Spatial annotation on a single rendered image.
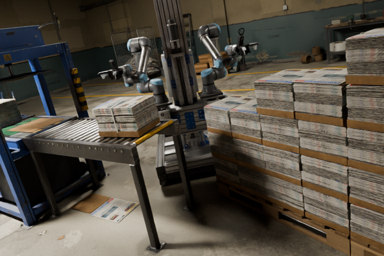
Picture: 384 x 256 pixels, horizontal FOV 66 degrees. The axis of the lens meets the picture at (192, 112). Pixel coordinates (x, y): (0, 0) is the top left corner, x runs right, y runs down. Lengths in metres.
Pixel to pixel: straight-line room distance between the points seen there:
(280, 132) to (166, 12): 1.64
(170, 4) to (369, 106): 2.01
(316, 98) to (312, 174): 0.49
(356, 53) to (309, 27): 7.14
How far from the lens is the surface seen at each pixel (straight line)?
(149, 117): 2.20
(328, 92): 1.72
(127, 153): 2.00
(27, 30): 3.29
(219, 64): 2.63
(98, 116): 2.28
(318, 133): 1.85
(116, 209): 2.94
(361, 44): 1.61
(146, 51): 2.77
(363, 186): 1.86
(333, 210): 2.05
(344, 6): 8.61
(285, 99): 1.89
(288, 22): 8.85
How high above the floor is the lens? 1.48
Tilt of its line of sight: 16 degrees down
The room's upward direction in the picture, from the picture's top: 11 degrees counter-clockwise
